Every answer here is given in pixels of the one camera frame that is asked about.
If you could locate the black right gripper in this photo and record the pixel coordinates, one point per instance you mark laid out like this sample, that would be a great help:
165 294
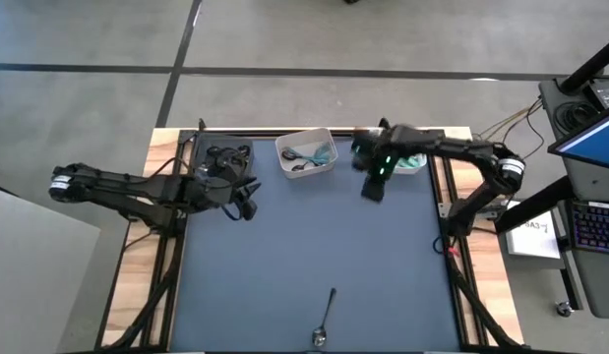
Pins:
387 137

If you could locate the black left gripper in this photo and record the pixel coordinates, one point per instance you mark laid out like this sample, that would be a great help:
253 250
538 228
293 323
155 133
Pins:
213 189

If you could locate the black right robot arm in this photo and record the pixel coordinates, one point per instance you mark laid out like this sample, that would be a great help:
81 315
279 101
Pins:
461 147

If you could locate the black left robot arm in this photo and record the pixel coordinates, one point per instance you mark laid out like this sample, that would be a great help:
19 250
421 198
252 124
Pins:
117 186

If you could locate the blue-grey table mat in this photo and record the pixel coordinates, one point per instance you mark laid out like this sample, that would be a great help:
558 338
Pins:
284 255

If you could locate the dark grey plastic bin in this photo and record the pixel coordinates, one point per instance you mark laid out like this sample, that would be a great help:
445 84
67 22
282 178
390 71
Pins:
200 147

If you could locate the black cart bar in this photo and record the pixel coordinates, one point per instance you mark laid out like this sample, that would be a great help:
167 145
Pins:
535 204

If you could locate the white paper sheet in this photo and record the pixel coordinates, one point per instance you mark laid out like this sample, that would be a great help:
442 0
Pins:
535 241

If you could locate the cart caster wheel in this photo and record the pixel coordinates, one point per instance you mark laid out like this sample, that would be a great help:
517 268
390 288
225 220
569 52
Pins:
564 309

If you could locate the computer monitor blue screen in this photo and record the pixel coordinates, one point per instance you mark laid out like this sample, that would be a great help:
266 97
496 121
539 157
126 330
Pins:
594 142

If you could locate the backlit black keyboard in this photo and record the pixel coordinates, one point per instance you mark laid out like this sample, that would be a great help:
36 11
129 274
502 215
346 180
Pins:
596 228

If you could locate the grey panel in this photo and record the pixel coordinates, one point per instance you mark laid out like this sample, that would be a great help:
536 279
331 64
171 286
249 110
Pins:
33 275

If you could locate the grey computer cart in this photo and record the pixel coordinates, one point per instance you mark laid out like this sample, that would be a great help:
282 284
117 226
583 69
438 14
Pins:
589 282

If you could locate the black metal pole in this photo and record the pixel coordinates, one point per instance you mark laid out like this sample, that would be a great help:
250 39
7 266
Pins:
591 66

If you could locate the black power adapter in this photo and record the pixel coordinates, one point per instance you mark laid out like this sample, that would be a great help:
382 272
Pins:
606 93

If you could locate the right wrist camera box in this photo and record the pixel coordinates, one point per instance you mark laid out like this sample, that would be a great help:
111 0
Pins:
383 164

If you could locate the black aluminium table frame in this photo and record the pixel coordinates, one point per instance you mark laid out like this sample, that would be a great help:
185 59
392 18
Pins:
462 300

